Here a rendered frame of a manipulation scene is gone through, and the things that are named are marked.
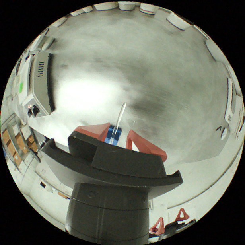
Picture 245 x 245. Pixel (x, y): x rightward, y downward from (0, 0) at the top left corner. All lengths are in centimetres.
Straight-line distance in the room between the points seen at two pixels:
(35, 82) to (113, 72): 19
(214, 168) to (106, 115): 120
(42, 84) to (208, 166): 141
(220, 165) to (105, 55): 124
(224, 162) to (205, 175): 33
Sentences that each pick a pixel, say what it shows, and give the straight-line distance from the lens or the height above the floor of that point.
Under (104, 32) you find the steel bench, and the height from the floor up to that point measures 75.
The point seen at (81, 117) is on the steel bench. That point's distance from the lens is 21.
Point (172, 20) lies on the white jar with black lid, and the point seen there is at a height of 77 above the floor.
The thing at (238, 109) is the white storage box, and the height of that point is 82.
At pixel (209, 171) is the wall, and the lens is 123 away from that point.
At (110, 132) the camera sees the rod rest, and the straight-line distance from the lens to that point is 19.
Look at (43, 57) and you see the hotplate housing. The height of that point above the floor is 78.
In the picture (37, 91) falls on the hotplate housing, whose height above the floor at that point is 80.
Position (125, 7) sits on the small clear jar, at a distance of 30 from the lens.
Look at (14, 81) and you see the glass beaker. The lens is 26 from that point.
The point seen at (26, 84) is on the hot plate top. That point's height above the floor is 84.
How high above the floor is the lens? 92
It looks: 62 degrees down
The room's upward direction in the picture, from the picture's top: 176 degrees counter-clockwise
